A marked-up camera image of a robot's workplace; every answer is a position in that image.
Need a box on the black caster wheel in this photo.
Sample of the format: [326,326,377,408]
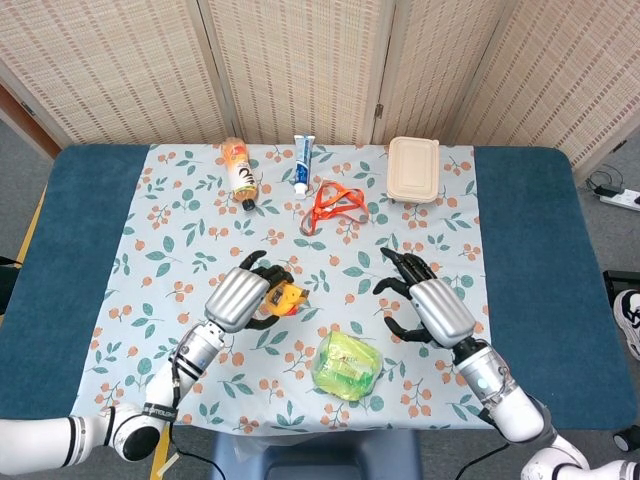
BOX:
[613,426,640,452]

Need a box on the orange drink bottle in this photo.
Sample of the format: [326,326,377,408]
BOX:
[222,137,262,213]

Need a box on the white power strip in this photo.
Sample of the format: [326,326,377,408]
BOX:
[598,192,640,212]

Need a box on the white blue toothpaste tube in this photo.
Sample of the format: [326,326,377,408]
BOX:
[293,134,314,200]

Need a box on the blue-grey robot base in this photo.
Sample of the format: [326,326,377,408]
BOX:
[212,428,422,480]

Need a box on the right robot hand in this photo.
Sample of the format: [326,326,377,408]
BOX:
[372,247,477,349]

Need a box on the woven folding screen panel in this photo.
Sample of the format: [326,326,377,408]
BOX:
[372,0,507,146]
[197,0,397,146]
[0,0,237,147]
[449,0,640,177]

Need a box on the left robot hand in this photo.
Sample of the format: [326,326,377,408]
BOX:
[203,250,301,334]

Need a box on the yellow tape measure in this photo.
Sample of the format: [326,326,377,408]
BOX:
[263,280,311,319]

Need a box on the floral leaf-print tablecloth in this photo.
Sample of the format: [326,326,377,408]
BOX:
[69,143,494,434]

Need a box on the beige lidded food box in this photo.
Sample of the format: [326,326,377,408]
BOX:
[385,136,442,205]

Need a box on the orange ribbon lanyard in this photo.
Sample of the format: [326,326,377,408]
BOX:
[299,182,372,238]

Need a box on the blue table cover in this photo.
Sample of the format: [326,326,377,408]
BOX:
[0,143,613,433]

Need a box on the green tissue pack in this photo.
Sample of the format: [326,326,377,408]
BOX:
[312,328,384,403]

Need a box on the black cable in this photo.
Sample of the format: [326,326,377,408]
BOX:
[168,433,224,480]
[453,454,496,480]

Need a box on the black white sneaker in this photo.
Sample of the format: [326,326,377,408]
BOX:
[613,288,640,362]

